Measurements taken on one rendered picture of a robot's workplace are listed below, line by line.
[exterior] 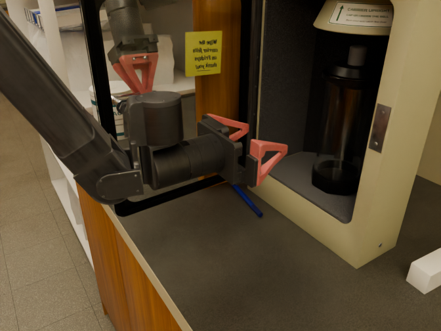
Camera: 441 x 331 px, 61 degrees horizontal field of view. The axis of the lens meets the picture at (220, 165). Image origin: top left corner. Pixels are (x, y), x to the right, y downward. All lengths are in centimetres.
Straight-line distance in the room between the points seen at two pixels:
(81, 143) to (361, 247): 47
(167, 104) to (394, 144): 34
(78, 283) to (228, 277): 149
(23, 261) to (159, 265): 169
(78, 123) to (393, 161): 45
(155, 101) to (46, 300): 168
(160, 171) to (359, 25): 36
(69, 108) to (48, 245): 195
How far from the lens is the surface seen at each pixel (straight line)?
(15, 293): 216
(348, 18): 63
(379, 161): 60
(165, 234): 75
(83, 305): 198
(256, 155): 51
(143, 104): 47
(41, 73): 45
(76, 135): 46
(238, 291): 64
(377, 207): 65
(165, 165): 49
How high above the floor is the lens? 141
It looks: 28 degrees down
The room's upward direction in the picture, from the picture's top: straight up
